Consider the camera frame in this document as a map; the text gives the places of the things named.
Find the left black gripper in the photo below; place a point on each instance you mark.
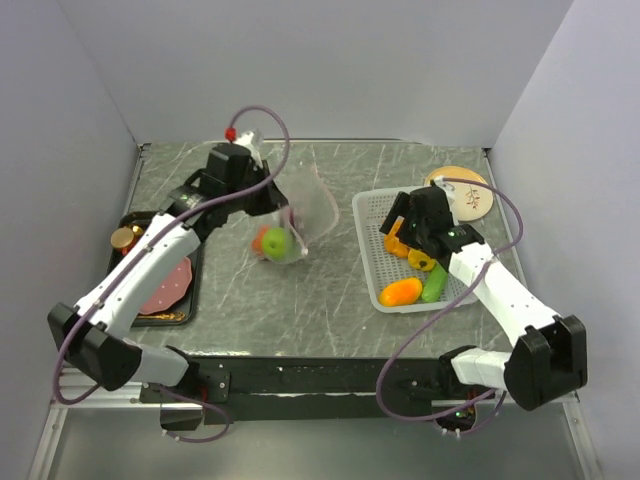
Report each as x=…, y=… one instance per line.
x=274, y=200

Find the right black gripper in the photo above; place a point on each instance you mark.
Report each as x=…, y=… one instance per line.
x=402, y=207

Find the orange fried food piece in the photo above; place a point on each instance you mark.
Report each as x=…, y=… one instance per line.
x=392, y=244

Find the yellow bell pepper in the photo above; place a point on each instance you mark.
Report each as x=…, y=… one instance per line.
x=418, y=260

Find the orange pumpkin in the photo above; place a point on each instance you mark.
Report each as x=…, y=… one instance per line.
x=256, y=244

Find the green apple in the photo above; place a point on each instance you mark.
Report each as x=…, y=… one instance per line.
x=276, y=243

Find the clear zip top bag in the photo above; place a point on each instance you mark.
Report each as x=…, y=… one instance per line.
x=311, y=214

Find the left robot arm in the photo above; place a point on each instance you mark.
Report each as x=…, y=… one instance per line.
x=92, y=334

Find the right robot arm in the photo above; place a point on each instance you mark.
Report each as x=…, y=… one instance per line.
x=548, y=358

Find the beige round plate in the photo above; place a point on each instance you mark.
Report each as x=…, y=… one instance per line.
x=468, y=202

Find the green cucumber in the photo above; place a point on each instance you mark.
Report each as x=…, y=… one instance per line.
x=435, y=284

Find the orange mango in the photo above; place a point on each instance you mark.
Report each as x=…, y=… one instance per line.
x=400, y=293

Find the gold cup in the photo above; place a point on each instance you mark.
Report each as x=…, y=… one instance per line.
x=123, y=240

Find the pink plate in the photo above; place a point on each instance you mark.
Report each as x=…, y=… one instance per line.
x=172, y=289

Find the gold fork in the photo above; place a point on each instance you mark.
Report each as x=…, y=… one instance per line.
x=169, y=316

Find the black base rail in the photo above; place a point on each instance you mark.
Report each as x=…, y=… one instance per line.
x=252, y=388

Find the aluminium rail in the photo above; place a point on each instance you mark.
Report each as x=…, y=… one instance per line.
x=126, y=397

